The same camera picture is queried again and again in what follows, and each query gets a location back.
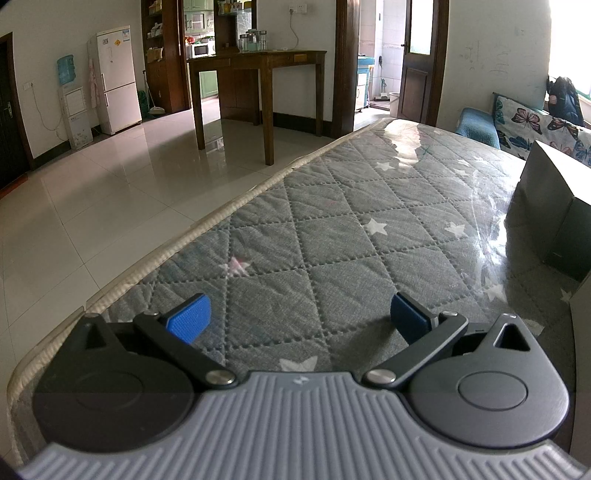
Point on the dark wooden table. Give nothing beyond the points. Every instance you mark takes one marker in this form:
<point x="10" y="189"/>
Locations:
<point x="263" y="60"/>

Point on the white wall outlet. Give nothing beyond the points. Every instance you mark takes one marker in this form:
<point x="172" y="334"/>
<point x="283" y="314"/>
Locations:
<point x="296" y="9"/>

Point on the dark grey cardboard box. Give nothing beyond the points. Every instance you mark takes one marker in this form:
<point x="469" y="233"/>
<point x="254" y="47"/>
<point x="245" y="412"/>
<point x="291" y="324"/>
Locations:
<point x="545" y="207"/>

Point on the row of glass jars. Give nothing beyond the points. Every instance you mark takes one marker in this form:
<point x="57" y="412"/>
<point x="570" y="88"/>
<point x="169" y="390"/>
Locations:
<point x="252" y="41"/>

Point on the dark backpack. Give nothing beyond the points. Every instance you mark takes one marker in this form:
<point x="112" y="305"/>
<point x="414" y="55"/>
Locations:
<point x="563" y="99"/>

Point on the green dustpan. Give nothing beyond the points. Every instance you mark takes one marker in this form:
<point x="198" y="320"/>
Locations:
<point x="143" y="100"/>

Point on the white refrigerator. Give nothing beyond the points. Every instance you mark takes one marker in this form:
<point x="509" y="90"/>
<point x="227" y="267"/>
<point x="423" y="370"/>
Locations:
<point x="115" y="78"/>

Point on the white water dispenser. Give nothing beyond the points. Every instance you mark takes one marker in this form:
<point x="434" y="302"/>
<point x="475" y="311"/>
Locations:
<point x="75" y="120"/>

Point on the brown glass panel door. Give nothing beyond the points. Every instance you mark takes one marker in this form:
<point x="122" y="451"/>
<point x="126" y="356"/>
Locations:
<point x="418" y="87"/>

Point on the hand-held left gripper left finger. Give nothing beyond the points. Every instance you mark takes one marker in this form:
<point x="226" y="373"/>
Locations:
<point x="191" y="316"/>

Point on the white microwave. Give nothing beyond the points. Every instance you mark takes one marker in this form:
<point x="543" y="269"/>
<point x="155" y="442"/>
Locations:
<point x="200" y="50"/>

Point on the mop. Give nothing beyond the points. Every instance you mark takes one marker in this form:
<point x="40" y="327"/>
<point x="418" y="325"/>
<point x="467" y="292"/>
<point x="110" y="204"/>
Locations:
<point x="383" y="97"/>

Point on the window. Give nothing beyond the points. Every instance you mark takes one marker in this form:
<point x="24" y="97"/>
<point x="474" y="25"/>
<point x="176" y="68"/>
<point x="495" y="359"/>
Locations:
<point x="572" y="41"/>

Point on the wooden arch shelf unit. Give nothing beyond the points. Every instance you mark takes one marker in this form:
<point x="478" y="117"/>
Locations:
<point x="164" y="69"/>

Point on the white broom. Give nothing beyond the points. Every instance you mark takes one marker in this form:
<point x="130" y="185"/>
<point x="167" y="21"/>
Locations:
<point x="157" y="110"/>

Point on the pink hanging cloth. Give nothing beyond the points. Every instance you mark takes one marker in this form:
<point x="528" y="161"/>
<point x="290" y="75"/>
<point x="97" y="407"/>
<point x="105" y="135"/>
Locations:
<point x="94" y="83"/>

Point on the green kitchen cabinets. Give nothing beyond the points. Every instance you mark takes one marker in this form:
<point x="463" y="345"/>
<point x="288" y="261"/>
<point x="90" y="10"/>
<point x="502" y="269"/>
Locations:
<point x="198" y="18"/>

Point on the blue sofa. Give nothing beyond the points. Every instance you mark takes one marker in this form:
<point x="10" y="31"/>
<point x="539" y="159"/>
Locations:
<point x="475" y="127"/>

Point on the grey quilted star mattress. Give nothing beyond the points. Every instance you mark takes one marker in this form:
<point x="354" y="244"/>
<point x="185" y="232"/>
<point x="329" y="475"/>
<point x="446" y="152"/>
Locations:
<point x="332" y="221"/>

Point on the white bucket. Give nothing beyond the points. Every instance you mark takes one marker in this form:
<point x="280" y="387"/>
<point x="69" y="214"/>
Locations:
<point x="394" y="104"/>

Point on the blue white cabinet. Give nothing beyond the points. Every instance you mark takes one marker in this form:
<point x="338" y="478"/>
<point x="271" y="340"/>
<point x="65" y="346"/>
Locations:
<point x="364" y="83"/>

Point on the dark front door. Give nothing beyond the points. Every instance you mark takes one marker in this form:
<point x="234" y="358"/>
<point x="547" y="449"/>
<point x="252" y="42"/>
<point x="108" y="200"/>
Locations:
<point x="11" y="115"/>

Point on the blue water bottle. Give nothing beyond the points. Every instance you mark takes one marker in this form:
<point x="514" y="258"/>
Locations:
<point x="66" y="70"/>

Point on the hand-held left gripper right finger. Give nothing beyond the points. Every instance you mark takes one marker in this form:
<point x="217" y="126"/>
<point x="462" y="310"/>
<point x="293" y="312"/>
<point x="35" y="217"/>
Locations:
<point x="406" y="314"/>

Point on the butterfly print cushion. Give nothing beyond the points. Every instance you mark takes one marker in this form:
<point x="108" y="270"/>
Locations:
<point x="526" y="122"/>

